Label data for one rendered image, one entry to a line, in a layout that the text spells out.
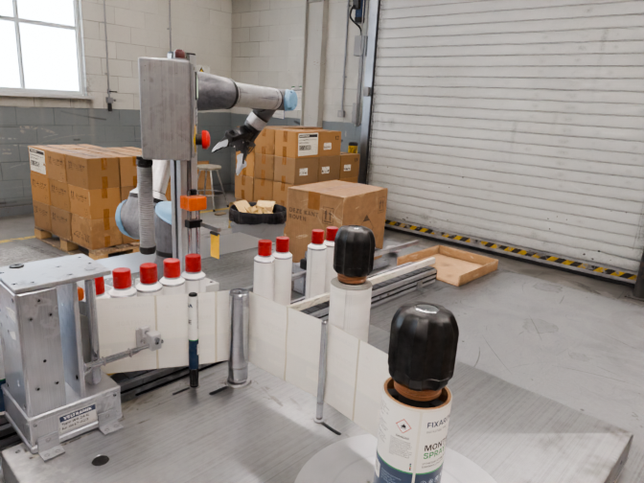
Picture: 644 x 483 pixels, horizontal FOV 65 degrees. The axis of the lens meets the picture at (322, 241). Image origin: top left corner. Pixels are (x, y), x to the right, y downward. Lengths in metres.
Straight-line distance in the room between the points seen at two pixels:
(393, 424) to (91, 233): 4.04
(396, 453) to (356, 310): 0.40
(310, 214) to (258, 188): 3.50
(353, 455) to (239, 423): 0.21
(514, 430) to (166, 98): 0.88
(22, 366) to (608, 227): 4.80
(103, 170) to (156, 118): 3.45
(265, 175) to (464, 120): 2.11
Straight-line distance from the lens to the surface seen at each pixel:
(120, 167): 4.57
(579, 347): 1.51
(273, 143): 5.03
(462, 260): 2.11
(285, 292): 1.27
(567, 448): 0.99
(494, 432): 0.98
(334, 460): 0.83
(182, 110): 1.04
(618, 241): 5.15
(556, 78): 5.25
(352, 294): 0.99
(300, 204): 1.76
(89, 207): 4.49
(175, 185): 1.23
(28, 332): 0.83
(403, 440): 0.66
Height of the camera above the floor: 1.41
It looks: 15 degrees down
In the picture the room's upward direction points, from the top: 3 degrees clockwise
